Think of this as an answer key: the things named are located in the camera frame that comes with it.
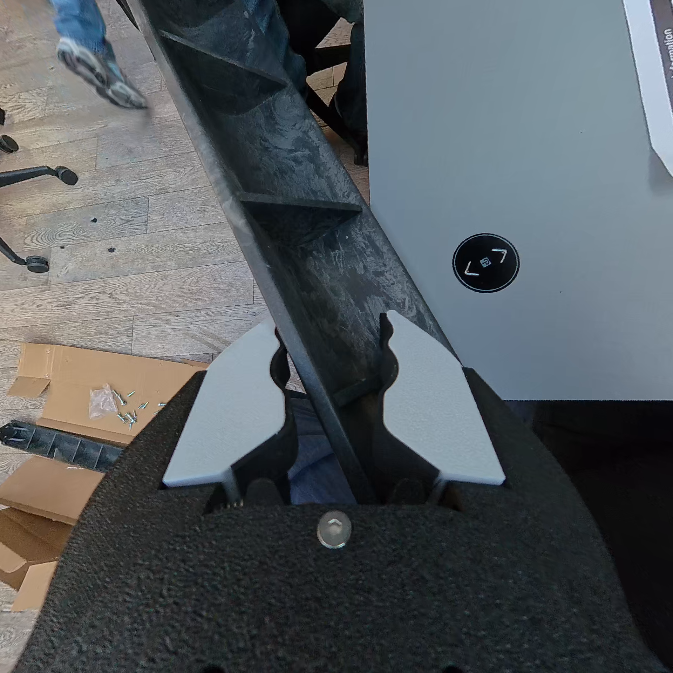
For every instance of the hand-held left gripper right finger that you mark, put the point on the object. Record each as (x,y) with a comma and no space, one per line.
(441,415)

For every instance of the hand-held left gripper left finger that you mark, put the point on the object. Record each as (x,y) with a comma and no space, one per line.
(231,410)

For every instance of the black ribbed plastic chair part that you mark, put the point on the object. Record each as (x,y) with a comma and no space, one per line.
(63,447)
(315,263)

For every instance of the round black desk control panel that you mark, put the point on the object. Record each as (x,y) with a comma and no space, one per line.
(485,263)

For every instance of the grey desk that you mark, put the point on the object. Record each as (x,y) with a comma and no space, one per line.
(499,131)

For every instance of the person's leg in jeans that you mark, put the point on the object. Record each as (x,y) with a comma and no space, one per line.
(315,462)

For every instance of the pile of small loose screws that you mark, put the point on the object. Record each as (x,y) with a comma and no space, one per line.
(129,413)

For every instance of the small clear plastic bag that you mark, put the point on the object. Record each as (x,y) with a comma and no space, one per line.
(101,402)

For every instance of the flat brown cardboard sheet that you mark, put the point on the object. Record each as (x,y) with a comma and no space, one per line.
(68,368)

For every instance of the folded brown cardboard box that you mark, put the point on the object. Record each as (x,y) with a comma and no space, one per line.
(42,489)

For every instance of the black office chair base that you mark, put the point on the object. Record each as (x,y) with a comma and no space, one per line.
(31,176)

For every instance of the black chair legs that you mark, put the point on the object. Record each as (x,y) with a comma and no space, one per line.
(328,79)

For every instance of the white printed booklet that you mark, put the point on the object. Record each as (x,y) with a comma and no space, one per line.
(654,79)

